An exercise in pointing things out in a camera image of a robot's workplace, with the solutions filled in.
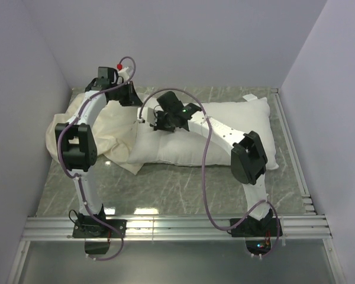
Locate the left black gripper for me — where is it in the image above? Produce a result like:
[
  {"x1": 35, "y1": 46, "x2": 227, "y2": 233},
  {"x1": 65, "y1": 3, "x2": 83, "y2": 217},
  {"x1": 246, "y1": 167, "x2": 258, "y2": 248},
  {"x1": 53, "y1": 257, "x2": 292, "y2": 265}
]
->
[{"x1": 112, "y1": 81, "x2": 144, "y2": 107}]

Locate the white pillow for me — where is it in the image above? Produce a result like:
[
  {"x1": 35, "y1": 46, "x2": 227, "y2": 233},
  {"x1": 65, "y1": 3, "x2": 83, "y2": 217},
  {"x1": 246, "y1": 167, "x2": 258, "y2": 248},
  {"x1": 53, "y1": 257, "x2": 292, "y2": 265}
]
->
[{"x1": 127, "y1": 95, "x2": 279, "y2": 170}]

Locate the cream pillowcase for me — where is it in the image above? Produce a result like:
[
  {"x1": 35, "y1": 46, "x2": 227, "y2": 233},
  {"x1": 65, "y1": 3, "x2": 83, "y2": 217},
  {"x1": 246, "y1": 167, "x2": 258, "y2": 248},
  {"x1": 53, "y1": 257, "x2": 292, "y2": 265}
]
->
[{"x1": 46, "y1": 93, "x2": 143, "y2": 175}]

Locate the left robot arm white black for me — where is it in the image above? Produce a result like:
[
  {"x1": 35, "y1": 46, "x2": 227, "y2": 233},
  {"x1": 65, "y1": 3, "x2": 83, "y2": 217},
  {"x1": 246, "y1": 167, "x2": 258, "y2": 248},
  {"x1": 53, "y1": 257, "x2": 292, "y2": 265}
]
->
[{"x1": 55, "y1": 63, "x2": 142, "y2": 238}]

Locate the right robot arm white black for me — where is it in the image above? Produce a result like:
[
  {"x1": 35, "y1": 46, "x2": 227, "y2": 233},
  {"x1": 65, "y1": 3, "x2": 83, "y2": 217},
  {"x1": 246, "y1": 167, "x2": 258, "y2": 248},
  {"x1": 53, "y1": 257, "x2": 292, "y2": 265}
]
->
[{"x1": 151, "y1": 91, "x2": 279, "y2": 237}]

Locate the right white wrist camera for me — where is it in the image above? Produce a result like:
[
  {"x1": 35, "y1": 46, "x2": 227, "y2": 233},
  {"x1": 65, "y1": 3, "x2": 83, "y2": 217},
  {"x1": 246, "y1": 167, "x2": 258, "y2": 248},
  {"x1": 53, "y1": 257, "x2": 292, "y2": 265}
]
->
[{"x1": 137, "y1": 107, "x2": 157, "y2": 125}]

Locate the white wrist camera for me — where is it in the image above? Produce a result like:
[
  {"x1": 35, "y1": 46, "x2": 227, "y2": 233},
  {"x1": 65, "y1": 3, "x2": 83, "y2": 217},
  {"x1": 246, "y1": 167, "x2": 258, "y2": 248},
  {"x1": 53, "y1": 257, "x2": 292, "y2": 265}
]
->
[
  {"x1": 117, "y1": 63, "x2": 134, "y2": 81},
  {"x1": 137, "y1": 107, "x2": 157, "y2": 125}
]

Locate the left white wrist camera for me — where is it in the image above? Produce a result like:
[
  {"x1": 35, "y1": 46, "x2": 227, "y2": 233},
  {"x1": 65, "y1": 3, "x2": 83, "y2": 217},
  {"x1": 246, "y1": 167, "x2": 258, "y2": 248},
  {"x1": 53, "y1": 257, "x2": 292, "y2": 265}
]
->
[{"x1": 117, "y1": 63, "x2": 134, "y2": 81}]

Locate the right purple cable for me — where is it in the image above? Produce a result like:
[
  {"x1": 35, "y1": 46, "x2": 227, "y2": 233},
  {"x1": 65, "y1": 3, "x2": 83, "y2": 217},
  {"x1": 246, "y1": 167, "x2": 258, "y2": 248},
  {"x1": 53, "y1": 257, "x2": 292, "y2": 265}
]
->
[{"x1": 137, "y1": 88, "x2": 280, "y2": 258}]

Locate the purple cable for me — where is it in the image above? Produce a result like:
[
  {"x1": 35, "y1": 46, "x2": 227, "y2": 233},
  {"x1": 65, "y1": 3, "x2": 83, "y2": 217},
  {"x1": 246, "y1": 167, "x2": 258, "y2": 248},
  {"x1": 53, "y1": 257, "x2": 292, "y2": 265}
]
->
[
  {"x1": 56, "y1": 56, "x2": 136, "y2": 262},
  {"x1": 137, "y1": 88, "x2": 280, "y2": 258}
]

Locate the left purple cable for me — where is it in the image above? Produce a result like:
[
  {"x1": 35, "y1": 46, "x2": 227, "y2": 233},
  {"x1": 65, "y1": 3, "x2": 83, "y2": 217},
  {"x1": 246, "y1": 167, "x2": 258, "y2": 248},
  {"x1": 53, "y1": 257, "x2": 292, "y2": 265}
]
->
[{"x1": 56, "y1": 56, "x2": 136, "y2": 262}]

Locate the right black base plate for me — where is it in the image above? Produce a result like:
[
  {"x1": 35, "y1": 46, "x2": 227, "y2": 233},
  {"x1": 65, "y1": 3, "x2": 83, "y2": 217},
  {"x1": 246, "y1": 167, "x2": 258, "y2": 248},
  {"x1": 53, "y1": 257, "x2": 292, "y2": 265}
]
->
[{"x1": 229, "y1": 217, "x2": 283, "y2": 237}]

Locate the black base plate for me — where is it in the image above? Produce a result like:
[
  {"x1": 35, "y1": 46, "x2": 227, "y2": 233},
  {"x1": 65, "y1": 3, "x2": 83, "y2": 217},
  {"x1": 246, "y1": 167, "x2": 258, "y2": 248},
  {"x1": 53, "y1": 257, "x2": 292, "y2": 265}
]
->
[
  {"x1": 229, "y1": 217, "x2": 283, "y2": 237},
  {"x1": 72, "y1": 219, "x2": 127, "y2": 238}
]

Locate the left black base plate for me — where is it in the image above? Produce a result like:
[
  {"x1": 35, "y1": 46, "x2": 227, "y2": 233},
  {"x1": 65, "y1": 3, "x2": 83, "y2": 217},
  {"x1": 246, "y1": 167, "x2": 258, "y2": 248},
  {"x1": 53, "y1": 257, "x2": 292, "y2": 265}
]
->
[{"x1": 72, "y1": 219, "x2": 127, "y2": 238}]

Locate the aluminium front rail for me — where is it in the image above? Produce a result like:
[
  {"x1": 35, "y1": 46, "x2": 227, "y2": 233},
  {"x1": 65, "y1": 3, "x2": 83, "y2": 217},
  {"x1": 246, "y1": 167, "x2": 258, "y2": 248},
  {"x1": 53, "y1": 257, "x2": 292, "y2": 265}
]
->
[{"x1": 21, "y1": 215, "x2": 332, "y2": 241}]

